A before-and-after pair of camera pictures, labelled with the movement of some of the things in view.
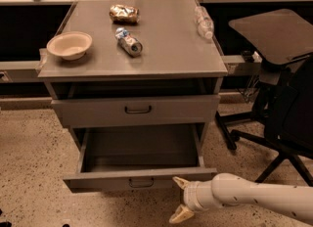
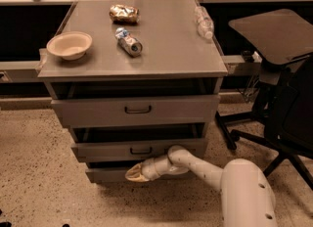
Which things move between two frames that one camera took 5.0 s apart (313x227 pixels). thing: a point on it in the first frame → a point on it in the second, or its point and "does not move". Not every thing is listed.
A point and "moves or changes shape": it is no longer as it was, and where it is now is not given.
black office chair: [287, 108] does not move
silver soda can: [128, 42] does not move
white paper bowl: [71, 45] does not move
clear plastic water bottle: [205, 25] does not move
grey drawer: [137, 157] moves or changes shape
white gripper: [189, 197] → [148, 169]
